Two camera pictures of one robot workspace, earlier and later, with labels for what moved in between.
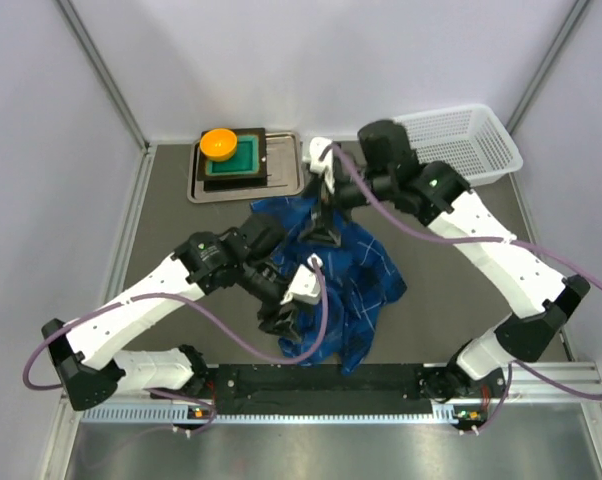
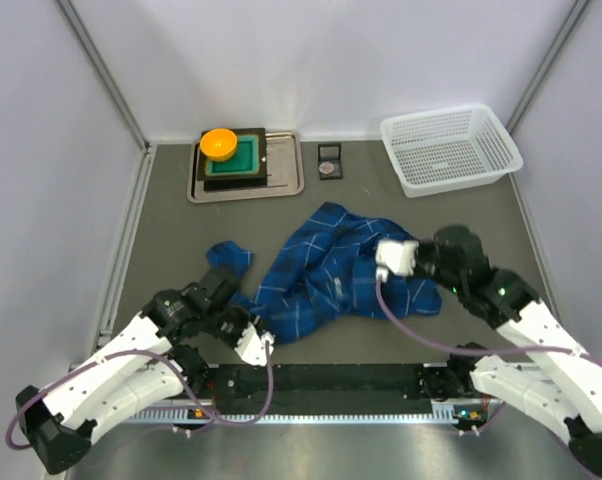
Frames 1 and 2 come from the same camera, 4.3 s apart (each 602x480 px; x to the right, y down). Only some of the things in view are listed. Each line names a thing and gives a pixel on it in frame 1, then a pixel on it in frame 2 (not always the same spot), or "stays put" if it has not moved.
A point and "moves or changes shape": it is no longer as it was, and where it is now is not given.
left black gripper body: (283, 310) → (253, 319)
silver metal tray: (284, 171) stays put
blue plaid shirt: (359, 280) moves or changes shape
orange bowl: (218, 144) stays put
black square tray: (235, 182) stays put
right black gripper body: (322, 213) → (422, 255)
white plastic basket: (467, 137) stays put
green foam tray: (244, 161) stays put
